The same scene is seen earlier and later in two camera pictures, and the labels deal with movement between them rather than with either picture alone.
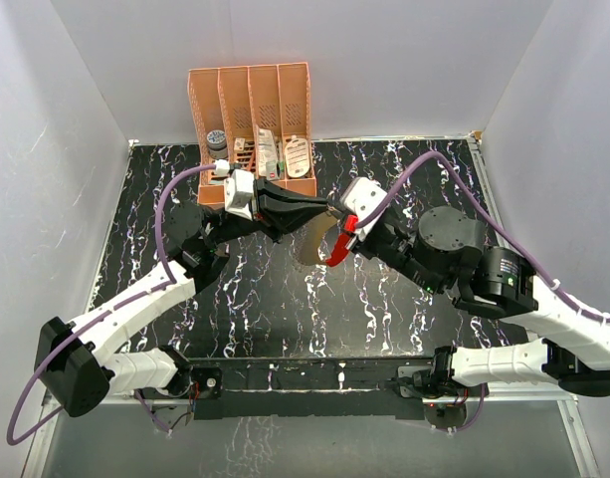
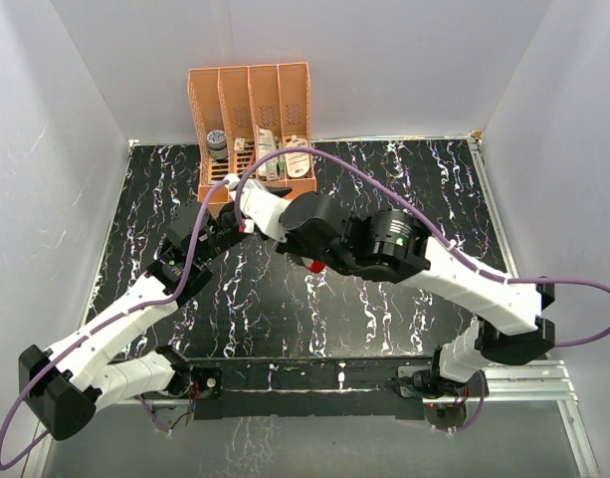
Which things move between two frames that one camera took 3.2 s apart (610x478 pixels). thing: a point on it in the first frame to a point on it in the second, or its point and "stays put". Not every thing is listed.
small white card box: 239,144 stays put
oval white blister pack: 297,157 stays put
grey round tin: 217,144 stays put
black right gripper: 362,248 to 291,246
